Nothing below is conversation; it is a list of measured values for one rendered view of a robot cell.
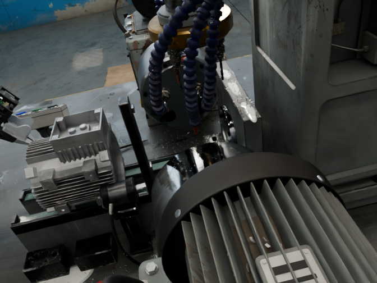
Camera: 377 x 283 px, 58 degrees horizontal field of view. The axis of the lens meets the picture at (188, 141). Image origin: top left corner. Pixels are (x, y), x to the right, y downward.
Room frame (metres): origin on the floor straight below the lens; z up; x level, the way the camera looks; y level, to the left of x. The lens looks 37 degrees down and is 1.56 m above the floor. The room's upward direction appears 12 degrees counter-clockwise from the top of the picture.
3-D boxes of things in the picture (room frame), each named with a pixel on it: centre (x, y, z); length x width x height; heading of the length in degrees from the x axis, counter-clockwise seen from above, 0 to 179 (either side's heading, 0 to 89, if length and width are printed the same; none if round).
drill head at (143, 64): (1.08, 0.00, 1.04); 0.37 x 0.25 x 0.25; 2
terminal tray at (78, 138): (0.71, 0.25, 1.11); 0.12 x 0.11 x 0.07; 92
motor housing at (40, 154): (0.71, 0.29, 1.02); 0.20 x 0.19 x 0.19; 92
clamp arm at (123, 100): (0.58, 0.11, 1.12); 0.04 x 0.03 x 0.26; 92
